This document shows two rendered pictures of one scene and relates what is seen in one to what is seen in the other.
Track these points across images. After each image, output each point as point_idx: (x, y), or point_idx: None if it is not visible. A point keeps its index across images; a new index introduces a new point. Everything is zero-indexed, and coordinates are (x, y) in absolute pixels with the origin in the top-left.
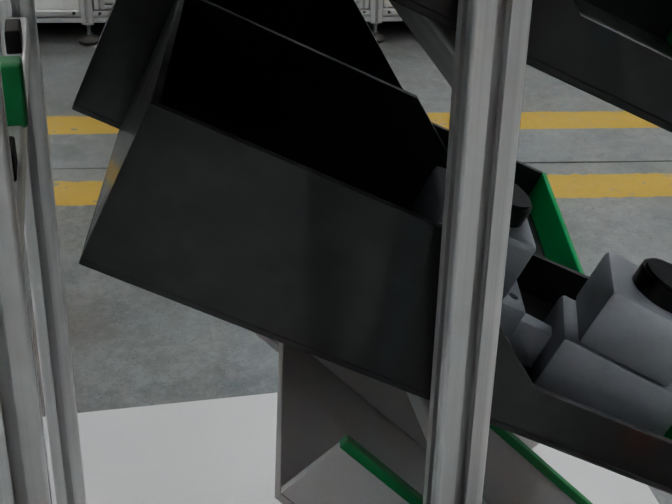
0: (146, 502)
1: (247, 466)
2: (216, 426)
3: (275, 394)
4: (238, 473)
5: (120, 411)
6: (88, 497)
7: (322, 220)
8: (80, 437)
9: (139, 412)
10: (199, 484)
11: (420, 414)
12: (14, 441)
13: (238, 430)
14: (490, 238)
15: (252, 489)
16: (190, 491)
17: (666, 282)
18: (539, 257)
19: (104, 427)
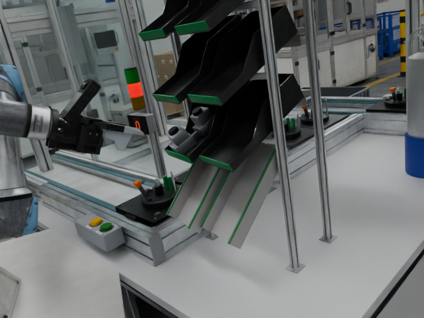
0: (348, 257)
1: (342, 277)
2: (368, 281)
3: (372, 300)
4: (341, 274)
5: (397, 269)
6: (361, 250)
7: None
8: (390, 258)
9: (392, 271)
10: (344, 267)
11: None
12: None
13: (361, 284)
14: None
15: (332, 273)
16: (344, 264)
17: (172, 127)
18: (202, 141)
19: (391, 263)
